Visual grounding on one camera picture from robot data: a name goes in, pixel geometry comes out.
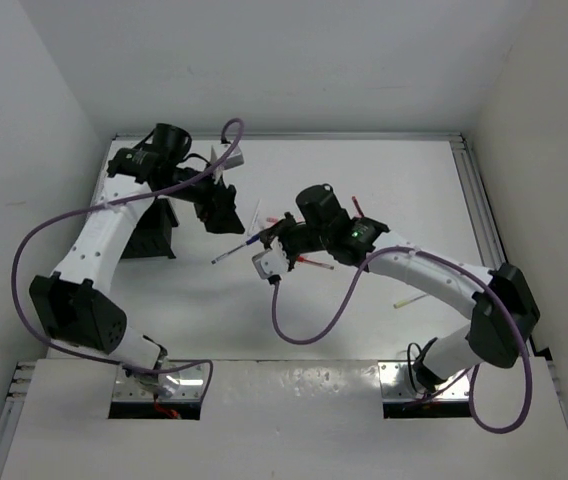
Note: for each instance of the black slatted organizer bin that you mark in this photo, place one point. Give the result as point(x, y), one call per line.
point(152, 237)

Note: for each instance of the dark red pen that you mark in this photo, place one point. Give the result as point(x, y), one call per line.
point(357, 206)

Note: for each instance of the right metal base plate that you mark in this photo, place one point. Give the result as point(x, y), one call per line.
point(396, 387)

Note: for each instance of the metal base plate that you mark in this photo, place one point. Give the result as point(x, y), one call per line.
point(185, 385)
point(396, 387)

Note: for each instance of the red gel pen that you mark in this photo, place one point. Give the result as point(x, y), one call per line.
point(314, 263)

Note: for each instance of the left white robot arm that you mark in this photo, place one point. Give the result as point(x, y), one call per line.
point(73, 303)

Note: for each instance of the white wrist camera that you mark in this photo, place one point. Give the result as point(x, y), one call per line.
point(234, 156)
point(270, 263)

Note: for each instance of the yellow white pen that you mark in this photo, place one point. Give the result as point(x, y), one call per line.
point(405, 302)

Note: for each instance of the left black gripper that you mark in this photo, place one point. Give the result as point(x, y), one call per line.
point(220, 214)

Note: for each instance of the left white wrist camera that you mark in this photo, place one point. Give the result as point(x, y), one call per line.
point(234, 156)

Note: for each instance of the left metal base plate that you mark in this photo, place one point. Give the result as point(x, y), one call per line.
point(185, 385)

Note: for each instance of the blue gel pen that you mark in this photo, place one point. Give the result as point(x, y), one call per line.
point(251, 240)

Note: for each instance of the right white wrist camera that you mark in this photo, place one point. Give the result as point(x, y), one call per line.
point(270, 263)

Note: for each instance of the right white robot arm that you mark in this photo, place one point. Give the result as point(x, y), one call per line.
point(497, 303)

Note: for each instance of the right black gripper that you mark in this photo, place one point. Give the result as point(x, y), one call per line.
point(278, 231)

